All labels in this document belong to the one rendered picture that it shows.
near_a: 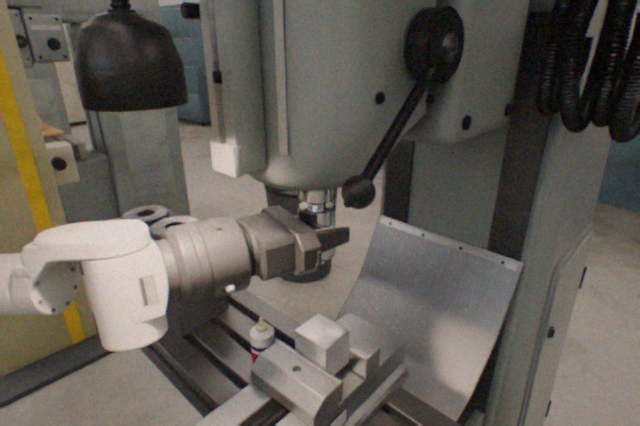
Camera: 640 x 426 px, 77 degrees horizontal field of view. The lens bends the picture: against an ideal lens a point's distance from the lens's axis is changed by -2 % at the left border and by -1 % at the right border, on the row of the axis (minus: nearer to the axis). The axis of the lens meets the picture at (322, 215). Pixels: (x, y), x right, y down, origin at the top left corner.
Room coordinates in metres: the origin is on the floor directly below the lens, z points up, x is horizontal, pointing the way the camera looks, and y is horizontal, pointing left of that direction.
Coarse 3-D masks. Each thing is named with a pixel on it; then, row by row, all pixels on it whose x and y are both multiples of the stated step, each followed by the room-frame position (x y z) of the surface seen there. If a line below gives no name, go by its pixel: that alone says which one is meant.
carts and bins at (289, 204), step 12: (276, 192) 2.26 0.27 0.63; (288, 192) 2.60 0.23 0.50; (336, 192) 2.41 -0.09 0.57; (276, 204) 2.28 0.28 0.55; (288, 204) 2.24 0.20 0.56; (324, 264) 2.32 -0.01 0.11; (288, 276) 2.28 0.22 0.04; (300, 276) 2.26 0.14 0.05; (312, 276) 2.27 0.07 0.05; (324, 276) 2.33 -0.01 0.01
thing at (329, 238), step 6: (324, 228) 0.45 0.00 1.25; (330, 228) 0.45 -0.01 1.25; (336, 228) 0.46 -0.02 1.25; (342, 228) 0.46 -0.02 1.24; (348, 228) 0.46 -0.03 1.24; (318, 234) 0.44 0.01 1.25; (324, 234) 0.44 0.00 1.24; (330, 234) 0.45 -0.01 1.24; (336, 234) 0.45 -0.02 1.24; (342, 234) 0.46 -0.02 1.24; (348, 234) 0.46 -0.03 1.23; (324, 240) 0.44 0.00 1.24; (330, 240) 0.45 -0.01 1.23; (336, 240) 0.45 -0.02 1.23; (342, 240) 0.46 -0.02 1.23; (348, 240) 0.46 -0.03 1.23; (324, 246) 0.44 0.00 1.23; (330, 246) 0.45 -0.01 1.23; (336, 246) 0.45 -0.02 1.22
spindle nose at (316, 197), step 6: (300, 192) 0.46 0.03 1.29; (306, 192) 0.45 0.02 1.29; (312, 192) 0.45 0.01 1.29; (318, 192) 0.45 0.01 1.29; (324, 192) 0.45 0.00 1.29; (330, 192) 0.46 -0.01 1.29; (300, 198) 0.46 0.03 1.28; (306, 198) 0.45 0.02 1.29; (312, 198) 0.45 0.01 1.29; (318, 198) 0.45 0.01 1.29; (324, 198) 0.45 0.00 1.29; (330, 198) 0.46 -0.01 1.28
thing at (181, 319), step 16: (144, 208) 0.79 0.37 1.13; (160, 208) 0.79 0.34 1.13; (160, 224) 0.71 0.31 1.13; (176, 224) 0.72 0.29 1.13; (160, 240) 0.66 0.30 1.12; (176, 304) 0.62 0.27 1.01; (208, 304) 0.68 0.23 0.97; (224, 304) 0.71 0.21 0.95; (176, 320) 0.63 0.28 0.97; (192, 320) 0.64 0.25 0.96; (208, 320) 0.67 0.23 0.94
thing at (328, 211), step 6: (300, 204) 0.48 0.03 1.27; (306, 204) 0.48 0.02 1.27; (330, 204) 0.48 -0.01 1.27; (300, 210) 0.46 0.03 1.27; (306, 210) 0.46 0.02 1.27; (312, 210) 0.46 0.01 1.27; (318, 210) 0.46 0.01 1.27; (324, 210) 0.46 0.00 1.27; (330, 210) 0.46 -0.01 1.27; (300, 216) 0.46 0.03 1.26; (306, 216) 0.46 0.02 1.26; (312, 216) 0.45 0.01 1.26; (318, 216) 0.45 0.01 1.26; (324, 216) 0.45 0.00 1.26; (330, 216) 0.46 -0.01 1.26
